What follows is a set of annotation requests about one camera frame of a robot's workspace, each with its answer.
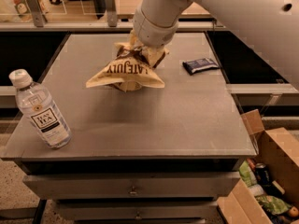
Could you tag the middle metal bracket post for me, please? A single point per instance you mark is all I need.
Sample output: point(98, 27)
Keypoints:
point(112, 18)

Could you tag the grey upper drawer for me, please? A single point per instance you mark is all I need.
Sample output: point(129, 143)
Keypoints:
point(147, 185)

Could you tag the brown Late July chip bag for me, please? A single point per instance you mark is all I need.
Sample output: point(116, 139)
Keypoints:
point(129, 71)

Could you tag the light green packet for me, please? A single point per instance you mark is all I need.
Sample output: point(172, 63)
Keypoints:
point(247, 175)

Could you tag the orange labelled white bag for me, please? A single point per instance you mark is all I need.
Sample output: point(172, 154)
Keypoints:
point(14, 11)

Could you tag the grey drawer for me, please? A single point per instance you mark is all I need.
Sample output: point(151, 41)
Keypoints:
point(147, 185)
point(136, 210)

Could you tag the left metal bracket post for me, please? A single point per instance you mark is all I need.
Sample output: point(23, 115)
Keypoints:
point(36, 12)

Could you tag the green snack bag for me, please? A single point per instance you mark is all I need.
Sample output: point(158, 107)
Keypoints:
point(273, 205)

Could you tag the grey lower drawer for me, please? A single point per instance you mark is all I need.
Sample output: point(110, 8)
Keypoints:
point(136, 210)

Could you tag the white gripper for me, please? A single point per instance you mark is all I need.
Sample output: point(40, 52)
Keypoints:
point(151, 31)

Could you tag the dark soda can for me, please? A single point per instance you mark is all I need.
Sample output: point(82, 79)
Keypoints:
point(262, 174)

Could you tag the blue RXBAR blueberry bar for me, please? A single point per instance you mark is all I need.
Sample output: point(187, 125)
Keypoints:
point(200, 65)

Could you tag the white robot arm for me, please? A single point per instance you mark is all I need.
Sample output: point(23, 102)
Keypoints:
point(269, 27)

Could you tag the open cardboard box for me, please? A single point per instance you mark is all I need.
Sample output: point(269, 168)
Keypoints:
point(279, 151)

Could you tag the clear plastic water bottle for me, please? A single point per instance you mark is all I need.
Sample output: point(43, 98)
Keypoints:
point(37, 105)

